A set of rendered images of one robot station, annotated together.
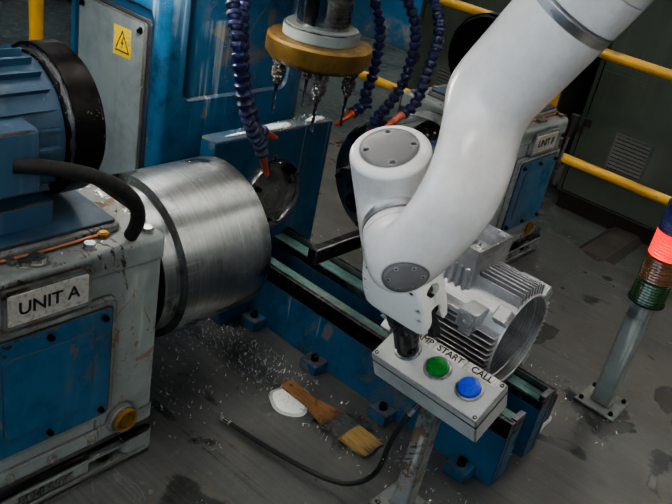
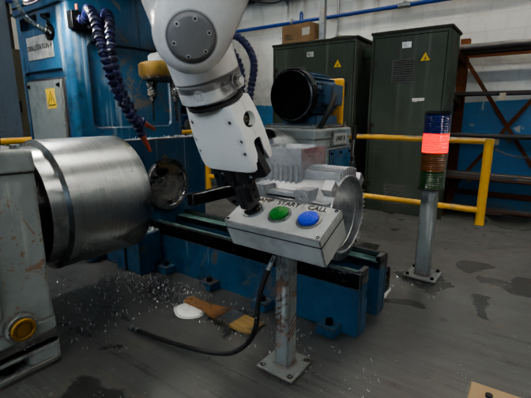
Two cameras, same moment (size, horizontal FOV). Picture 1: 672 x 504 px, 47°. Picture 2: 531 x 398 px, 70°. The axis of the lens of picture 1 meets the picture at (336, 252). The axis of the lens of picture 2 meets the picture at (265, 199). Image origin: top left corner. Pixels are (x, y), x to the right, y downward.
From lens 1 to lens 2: 0.54 m
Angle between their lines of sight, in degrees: 15
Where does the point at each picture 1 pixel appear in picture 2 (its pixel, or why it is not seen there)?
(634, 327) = (429, 208)
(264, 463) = (163, 354)
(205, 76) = (110, 113)
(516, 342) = (348, 226)
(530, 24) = not seen: outside the picture
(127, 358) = (15, 268)
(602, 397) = (422, 269)
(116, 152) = not seen: hidden behind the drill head
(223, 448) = (129, 349)
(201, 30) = (100, 80)
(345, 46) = not seen: hidden behind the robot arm
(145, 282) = (19, 193)
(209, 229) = (89, 165)
